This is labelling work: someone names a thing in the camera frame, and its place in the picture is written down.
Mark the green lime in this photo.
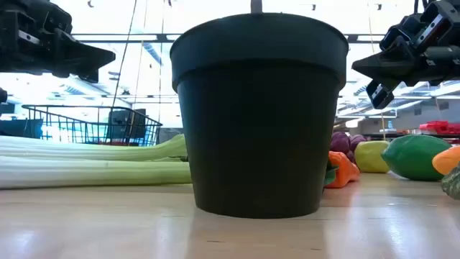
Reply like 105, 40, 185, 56
380, 134, 453, 182

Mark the pale green celery stalk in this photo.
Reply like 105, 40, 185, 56
0, 133, 193, 191

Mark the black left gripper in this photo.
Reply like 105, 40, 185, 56
0, 0, 116, 83

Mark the yellow-green apple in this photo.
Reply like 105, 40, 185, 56
354, 140, 391, 174

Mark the green grape bunch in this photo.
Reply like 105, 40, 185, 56
441, 163, 460, 201

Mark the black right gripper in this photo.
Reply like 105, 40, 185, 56
351, 0, 460, 110

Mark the black ceiling beam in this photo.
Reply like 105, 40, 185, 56
71, 33, 387, 44

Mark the black monitor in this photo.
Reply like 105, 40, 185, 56
107, 109, 147, 145

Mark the yellow bell pepper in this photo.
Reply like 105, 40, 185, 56
431, 145, 460, 176

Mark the thin black hanging cable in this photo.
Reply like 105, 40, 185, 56
110, 0, 139, 107

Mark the small orange pepper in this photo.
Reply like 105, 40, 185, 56
323, 150, 361, 189

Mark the black wire basket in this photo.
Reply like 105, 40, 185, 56
21, 104, 163, 147

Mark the shelf with red bins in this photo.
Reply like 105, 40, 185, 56
372, 120, 460, 145

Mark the black pot with leafy plant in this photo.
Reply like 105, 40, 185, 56
170, 0, 349, 219

